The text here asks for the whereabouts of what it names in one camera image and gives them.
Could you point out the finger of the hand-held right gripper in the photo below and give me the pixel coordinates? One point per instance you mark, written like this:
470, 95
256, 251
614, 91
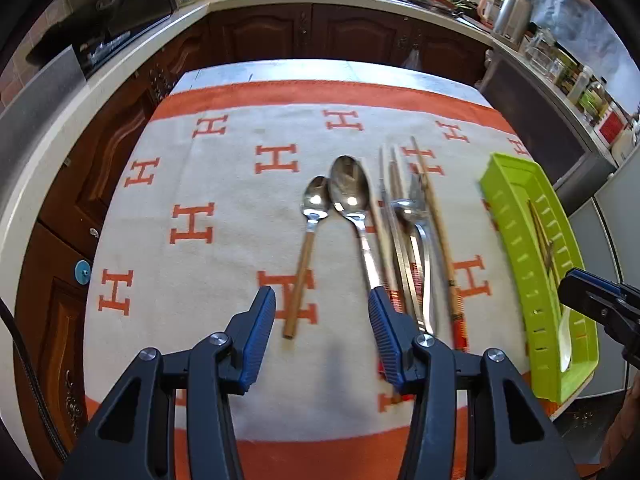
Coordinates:
585, 300
595, 280

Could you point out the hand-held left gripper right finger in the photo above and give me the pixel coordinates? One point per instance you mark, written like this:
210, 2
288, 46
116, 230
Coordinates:
387, 340

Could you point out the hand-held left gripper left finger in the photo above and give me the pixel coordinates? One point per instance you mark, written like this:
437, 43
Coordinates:
257, 345

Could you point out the green plastic utensil tray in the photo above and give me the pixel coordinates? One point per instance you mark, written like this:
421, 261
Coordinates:
515, 240

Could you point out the medium metal spoon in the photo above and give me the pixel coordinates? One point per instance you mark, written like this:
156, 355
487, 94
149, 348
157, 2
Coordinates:
405, 209

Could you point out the metal fork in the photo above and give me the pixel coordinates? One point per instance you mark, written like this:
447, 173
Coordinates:
418, 192

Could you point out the large metal spoon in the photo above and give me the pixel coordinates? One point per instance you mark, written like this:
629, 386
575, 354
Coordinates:
349, 185

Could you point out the white spoon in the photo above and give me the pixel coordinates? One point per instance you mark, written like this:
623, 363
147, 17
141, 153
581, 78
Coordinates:
565, 345

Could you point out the orange and white printed blanket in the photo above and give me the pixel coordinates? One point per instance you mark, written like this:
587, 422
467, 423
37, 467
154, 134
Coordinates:
225, 270

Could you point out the red box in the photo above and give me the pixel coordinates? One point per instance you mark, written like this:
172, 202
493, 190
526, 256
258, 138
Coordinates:
610, 127

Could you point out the blue round cabinet lock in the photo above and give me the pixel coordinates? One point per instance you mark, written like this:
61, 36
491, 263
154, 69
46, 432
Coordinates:
82, 271

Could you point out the row of jars and bottles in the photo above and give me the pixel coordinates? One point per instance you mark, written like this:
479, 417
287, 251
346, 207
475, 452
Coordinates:
575, 75

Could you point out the steel kettle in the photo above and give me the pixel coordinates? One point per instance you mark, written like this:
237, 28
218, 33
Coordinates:
512, 15

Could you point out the clear plastic bag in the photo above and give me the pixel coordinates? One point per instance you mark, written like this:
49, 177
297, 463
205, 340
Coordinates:
412, 60

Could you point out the pink jug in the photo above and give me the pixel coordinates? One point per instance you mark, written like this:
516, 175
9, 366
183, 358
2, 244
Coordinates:
489, 7

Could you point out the stainless steel panel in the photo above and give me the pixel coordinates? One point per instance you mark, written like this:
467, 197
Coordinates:
40, 120

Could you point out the brown wooden kitchen cabinets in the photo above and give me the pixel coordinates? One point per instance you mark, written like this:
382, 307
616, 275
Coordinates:
260, 30

